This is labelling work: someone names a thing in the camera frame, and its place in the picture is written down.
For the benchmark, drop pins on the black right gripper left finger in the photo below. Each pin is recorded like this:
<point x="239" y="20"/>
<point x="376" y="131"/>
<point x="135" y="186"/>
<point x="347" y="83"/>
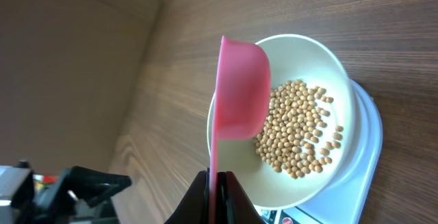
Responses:
<point x="193" y="208"/>

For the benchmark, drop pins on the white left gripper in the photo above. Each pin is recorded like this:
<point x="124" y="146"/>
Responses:
<point x="17" y="191"/>

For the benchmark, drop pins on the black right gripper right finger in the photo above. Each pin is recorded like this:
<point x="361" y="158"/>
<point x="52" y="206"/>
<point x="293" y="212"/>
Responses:
<point x="233" y="204"/>

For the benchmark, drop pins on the pink plastic measuring scoop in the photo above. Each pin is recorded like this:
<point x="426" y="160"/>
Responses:
<point x="241" y="101"/>

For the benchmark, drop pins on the soybeans in white bowl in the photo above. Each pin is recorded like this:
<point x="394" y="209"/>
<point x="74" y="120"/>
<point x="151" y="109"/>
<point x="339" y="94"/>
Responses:
<point x="291" y="138"/>

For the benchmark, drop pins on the white digital kitchen scale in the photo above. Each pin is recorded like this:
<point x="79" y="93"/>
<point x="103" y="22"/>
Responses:
<point x="343" y="200"/>

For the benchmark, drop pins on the white bowl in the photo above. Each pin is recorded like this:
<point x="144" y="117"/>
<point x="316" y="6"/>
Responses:
<point x="294" y="57"/>

